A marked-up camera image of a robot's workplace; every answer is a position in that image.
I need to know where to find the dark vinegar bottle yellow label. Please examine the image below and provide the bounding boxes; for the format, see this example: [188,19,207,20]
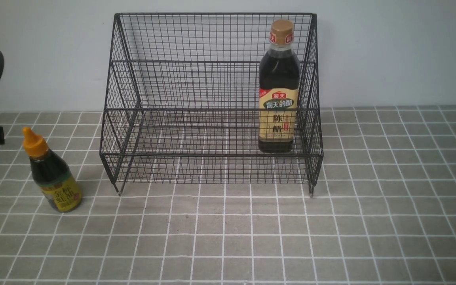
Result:
[258,19,300,153]

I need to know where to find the black wire mesh shelf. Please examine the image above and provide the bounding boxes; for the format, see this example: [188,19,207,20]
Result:
[99,12,323,196]

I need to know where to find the small bottle orange cap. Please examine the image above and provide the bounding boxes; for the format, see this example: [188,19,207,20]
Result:
[22,127,83,213]

